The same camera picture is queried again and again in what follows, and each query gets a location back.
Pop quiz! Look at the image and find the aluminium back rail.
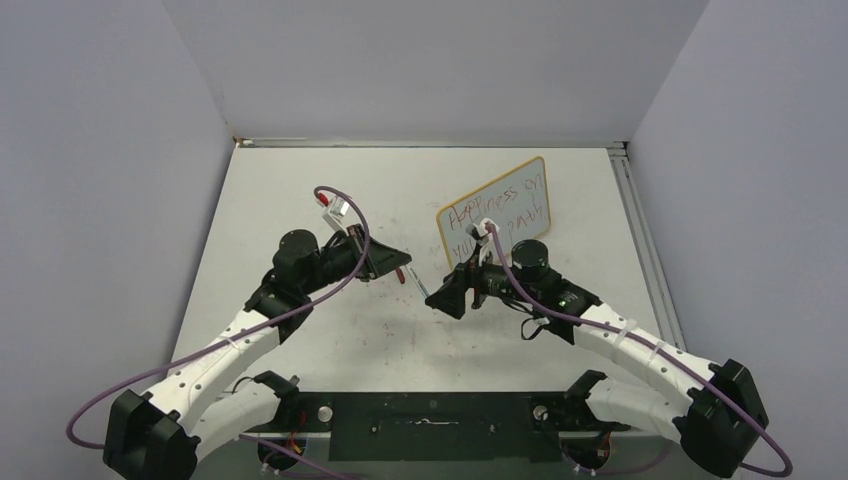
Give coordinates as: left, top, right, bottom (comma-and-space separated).
235, 138, 627, 150

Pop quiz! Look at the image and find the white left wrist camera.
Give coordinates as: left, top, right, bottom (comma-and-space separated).
322, 197, 350, 232

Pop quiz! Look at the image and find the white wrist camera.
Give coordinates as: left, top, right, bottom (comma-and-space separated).
322, 197, 350, 232
466, 217, 500, 265

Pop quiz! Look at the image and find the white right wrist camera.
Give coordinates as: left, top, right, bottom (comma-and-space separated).
466, 217, 500, 265

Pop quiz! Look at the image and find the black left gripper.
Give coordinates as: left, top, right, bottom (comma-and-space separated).
300, 223, 410, 295

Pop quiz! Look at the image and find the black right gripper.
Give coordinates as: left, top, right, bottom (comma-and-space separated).
426, 243, 538, 319

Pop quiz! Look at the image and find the aluminium right side rail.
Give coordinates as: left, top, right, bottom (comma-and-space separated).
607, 142, 687, 350

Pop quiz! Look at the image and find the aluminium rail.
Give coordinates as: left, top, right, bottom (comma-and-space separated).
607, 142, 687, 350
235, 138, 627, 150

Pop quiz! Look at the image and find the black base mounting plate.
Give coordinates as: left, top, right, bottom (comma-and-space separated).
254, 392, 628, 463

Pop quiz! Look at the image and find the silver marker pen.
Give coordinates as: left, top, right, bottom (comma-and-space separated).
406, 266, 429, 299

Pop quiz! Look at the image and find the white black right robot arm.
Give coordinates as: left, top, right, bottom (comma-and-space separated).
425, 240, 769, 478

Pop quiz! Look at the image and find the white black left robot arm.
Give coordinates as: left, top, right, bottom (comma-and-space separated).
103, 224, 412, 479

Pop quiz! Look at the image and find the yellow-framed whiteboard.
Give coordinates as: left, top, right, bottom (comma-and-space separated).
436, 156, 551, 269

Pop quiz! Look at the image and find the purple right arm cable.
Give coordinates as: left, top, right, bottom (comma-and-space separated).
486, 222, 794, 478

